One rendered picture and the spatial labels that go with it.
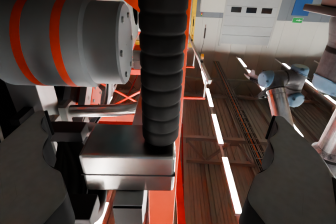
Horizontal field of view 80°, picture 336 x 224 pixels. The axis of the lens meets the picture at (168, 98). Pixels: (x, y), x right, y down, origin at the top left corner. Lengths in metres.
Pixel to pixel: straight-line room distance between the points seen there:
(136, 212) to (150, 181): 0.03
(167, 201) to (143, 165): 1.17
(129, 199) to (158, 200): 1.14
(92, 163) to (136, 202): 0.06
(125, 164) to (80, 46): 0.17
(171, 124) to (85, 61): 0.17
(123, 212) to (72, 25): 0.23
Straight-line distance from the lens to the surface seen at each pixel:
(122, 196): 0.23
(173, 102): 0.17
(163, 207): 1.42
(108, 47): 0.29
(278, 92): 0.99
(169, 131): 0.18
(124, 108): 0.43
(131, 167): 0.20
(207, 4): 11.45
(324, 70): 0.77
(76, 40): 0.29
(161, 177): 0.21
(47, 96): 0.43
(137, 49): 0.51
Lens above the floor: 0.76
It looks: 29 degrees up
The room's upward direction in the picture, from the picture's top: 178 degrees counter-clockwise
